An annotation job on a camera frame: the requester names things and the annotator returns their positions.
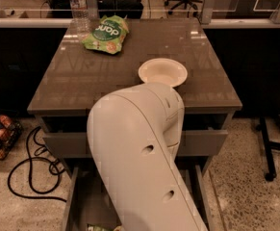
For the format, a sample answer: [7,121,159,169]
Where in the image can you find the green jalapeno chip bag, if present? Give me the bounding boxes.
[87,224,113,231]

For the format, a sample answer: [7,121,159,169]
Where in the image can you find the black stand leg with caster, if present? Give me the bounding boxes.
[256,116,280,182]

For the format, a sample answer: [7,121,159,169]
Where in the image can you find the grey middle drawer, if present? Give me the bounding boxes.
[62,158,214,231]

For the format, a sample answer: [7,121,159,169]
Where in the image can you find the black floor cable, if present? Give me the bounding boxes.
[7,126,67,203]

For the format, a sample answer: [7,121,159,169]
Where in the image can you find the clear plastic water bottle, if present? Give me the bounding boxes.
[69,0,89,38]

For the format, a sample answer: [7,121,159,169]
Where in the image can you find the black wire basket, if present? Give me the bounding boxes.
[0,115,23,160]

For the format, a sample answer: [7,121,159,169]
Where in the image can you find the green snack bag on counter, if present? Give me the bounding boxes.
[82,15,129,55]

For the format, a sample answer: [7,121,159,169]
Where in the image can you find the white bowl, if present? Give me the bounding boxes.
[138,58,188,88]

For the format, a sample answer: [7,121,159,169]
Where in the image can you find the orange item in basket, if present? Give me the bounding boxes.
[0,128,11,141]

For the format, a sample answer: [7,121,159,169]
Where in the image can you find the brown bottle in basket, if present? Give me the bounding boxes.
[0,115,14,130]

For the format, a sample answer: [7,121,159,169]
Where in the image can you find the grey drawer cabinet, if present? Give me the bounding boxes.
[27,17,243,231]

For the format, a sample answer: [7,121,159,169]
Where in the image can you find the grey drawer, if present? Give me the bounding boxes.
[62,158,214,231]
[43,130,228,158]

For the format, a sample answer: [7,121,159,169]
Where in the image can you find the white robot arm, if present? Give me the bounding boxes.
[87,83,208,231]

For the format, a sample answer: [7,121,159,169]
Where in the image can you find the black office chair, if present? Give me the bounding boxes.
[164,0,203,17]

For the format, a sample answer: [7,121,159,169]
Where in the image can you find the grey top drawer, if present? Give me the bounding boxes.
[43,130,228,158]

